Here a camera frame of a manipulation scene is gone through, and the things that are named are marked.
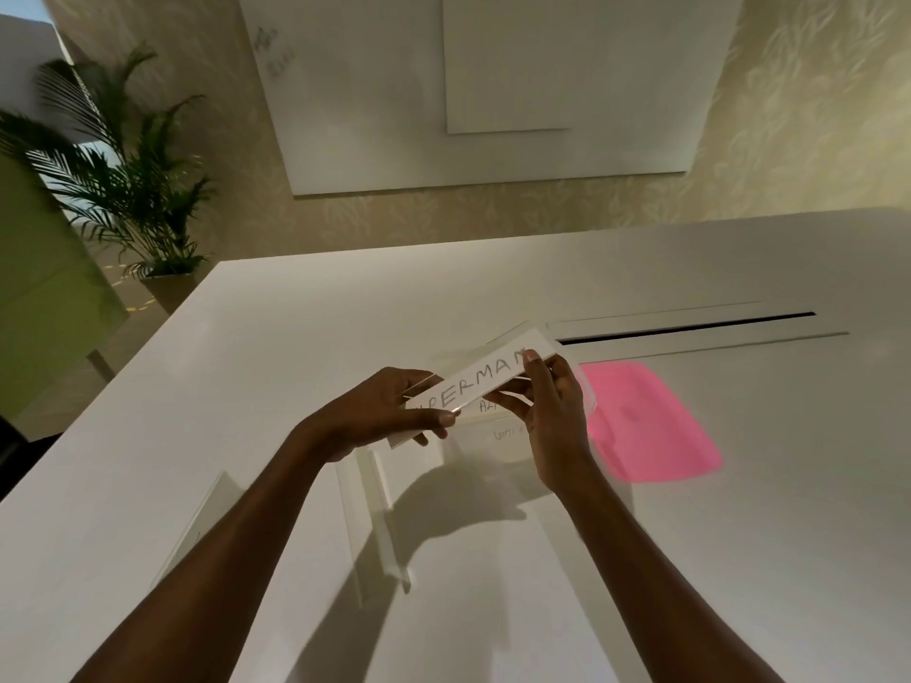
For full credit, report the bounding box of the white handwritten paper sheet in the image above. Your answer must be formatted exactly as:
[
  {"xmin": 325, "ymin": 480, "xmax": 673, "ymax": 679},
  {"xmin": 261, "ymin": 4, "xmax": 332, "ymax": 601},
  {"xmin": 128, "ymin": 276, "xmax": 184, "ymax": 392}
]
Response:
[{"xmin": 440, "ymin": 394, "xmax": 545, "ymax": 484}]

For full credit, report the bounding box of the white wall whiteboard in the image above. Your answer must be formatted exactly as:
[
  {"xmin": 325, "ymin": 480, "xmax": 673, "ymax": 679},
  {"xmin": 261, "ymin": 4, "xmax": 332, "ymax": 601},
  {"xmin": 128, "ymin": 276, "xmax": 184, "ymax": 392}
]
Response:
[{"xmin": 237, "ymin": 0, "xmax": 746, "ymax": 200}]

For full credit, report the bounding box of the person's left forearm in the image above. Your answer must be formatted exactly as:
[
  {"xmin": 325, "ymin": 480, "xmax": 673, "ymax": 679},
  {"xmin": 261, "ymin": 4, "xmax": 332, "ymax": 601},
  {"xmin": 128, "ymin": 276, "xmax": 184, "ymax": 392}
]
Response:
[{"xmin": 70, "ymin": 424, "xmax": 335, "ymax": 683}]

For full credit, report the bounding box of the clear acrylic sign holder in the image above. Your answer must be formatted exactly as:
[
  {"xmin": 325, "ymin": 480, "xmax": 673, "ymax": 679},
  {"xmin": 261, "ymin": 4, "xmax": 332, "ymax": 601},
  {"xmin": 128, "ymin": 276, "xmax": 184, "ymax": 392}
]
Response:
[
  {"xmin": 388, "ymin": 320, "xmax": 597, "ymax": 449},
  {"xmin": 151, "ymin": 471, "xmax": 244, "ymax": 592},
  {"xmin": 335, "ymin": 448, "xmax": 415, "ymax": 609}
]

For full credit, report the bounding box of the green potted palm plant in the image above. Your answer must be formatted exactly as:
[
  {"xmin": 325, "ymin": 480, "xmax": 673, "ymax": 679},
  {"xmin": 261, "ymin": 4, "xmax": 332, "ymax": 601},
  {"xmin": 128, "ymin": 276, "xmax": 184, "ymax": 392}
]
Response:
[{"xmin": 0, "ymin": 44, "xmax": 216, "ymax": 281}]

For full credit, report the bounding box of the person's right hand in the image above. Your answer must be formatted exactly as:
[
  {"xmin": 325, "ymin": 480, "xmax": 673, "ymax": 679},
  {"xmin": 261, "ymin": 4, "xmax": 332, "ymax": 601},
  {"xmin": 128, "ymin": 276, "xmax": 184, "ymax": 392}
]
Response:
[{"xmin": 497, "ymin": 350, "xmax": 596, "ymax": 493}]

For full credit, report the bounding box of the beige plant pot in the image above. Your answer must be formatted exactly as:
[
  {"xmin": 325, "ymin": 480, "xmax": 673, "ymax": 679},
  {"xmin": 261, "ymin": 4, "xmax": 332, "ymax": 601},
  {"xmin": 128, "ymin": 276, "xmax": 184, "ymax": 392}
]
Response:
[{"xmin": 137, "ymin": 272, "xmax": 198, "ymax": 315}]

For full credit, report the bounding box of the person's left hand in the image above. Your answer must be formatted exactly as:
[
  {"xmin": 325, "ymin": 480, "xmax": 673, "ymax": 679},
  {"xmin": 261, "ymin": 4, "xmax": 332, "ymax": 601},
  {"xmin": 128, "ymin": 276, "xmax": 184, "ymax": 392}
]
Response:
[{"xmin": 306, "ymin": 367, "xmax": 457, "ymax": 463}]

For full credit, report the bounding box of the pink paper sheet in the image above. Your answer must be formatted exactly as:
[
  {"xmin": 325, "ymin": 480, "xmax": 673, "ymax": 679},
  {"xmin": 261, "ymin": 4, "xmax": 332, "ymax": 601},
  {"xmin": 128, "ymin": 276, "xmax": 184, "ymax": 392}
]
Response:
[{"xmin": 578, "ymin": 360, "xmax": 725, "ymax": 485}]

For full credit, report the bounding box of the green partition panel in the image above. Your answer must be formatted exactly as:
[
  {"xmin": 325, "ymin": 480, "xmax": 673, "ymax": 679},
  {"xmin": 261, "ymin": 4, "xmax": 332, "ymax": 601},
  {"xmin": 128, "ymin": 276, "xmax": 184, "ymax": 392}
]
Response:
[{"xmin": 0, "ymin": 148, "xmax": 131, "ymax": 423}]

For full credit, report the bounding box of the white handwritten paper strip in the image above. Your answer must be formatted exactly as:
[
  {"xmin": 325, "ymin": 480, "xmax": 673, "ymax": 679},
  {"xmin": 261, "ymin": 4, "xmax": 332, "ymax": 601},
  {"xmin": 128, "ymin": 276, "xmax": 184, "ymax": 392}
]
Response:
[{"xmin": 388, "ymin": 339, "xmax": 555, "ymax": 449}]

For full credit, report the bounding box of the person's right forearm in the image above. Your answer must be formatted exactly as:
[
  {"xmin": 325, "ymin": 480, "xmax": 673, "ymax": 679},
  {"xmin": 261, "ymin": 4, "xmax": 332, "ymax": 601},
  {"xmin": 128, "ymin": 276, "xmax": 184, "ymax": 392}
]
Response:
[{"xmin": 554, "ymin": 463, "xmax": 785, "ymax": 683}]

